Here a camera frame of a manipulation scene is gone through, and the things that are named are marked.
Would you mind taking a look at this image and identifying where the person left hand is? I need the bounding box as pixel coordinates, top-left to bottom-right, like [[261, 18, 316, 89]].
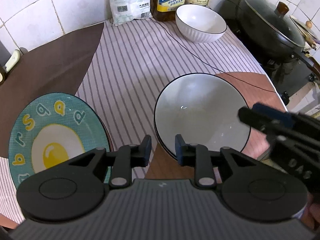
[[300, 193, 320, 232]]

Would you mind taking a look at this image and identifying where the white cutting board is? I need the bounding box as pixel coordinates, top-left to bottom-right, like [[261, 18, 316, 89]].
[[0, 42, 10, 85]]

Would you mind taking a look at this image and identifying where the large white ribbed bowl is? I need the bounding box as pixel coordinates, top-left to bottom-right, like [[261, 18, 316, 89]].
[[153, 73, 251, 159]]

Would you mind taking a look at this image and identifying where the blue fried egg plate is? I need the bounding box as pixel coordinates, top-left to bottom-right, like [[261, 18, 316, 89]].
[[8, 93, 109, 186]]

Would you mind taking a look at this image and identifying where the black wok with lid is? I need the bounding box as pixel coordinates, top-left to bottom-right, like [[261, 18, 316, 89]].
[[217, 0, 320, 75]]

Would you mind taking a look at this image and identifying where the striped brown tablecloth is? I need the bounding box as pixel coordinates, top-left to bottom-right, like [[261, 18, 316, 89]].
[[1, 19, 285, 223]]

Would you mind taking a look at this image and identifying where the pink bunny carrot plate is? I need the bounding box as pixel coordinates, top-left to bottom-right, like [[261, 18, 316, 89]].
[[98, 117, 114, 152]]

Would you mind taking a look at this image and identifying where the small white ribbed bowl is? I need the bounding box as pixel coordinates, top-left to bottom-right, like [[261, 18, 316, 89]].
[[175, 4, 227, 43]]

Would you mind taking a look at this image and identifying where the pale green knife handle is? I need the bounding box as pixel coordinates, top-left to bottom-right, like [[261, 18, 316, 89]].
[[3, 49, 21, 73]]

